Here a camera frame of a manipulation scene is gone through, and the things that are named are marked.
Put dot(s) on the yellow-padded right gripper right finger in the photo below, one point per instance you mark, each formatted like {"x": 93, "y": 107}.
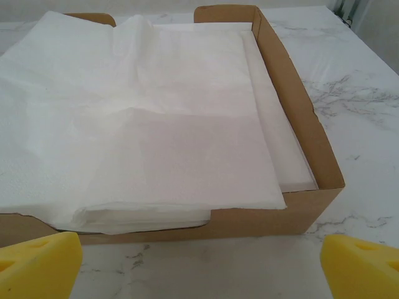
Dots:
{"x": 368, "y": 274}

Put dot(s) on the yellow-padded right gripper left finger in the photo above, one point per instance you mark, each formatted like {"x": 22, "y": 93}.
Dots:
{"x": 37, "y": 268}

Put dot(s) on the brown cardboard napkin tray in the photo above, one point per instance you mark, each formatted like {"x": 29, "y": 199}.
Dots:
{"x": 265, "y": 221}

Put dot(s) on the white paper napkin stack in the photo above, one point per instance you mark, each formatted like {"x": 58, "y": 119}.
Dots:
{"x": 290, "y": 162}

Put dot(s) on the right aluminium frame post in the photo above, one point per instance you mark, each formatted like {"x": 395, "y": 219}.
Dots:
{"x": 343, "y": 12}

